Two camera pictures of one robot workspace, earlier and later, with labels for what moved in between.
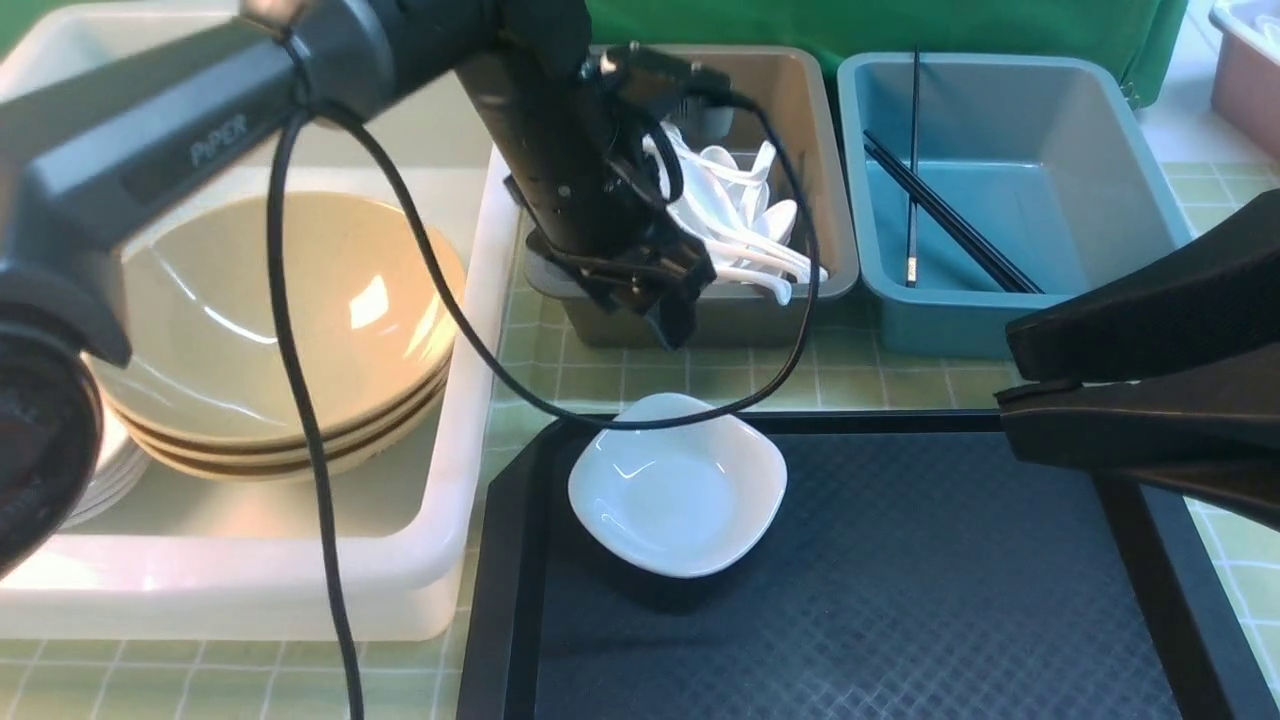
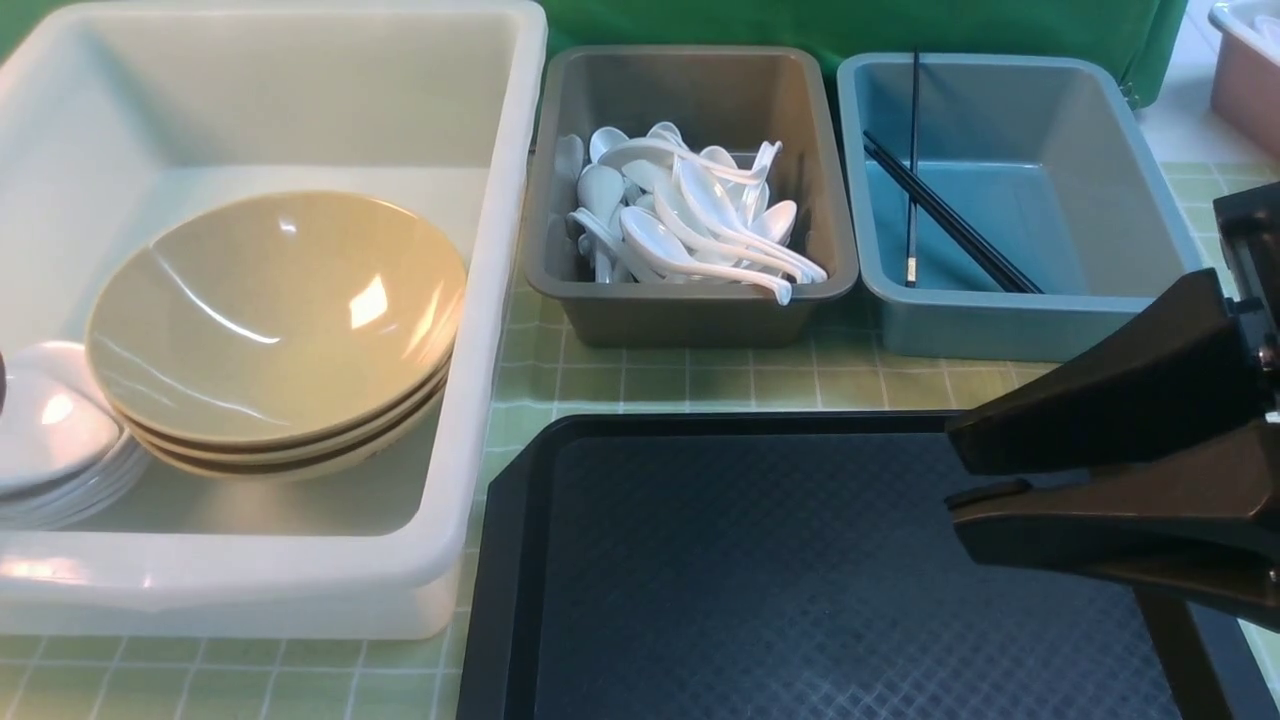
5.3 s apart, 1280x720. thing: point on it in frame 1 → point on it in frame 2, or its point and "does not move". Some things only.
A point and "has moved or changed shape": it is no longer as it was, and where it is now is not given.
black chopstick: [952, 208] does not move
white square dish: [691, 499] has moved or changed shape
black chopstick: [912, 205] does not move
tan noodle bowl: [210, 356] does not move
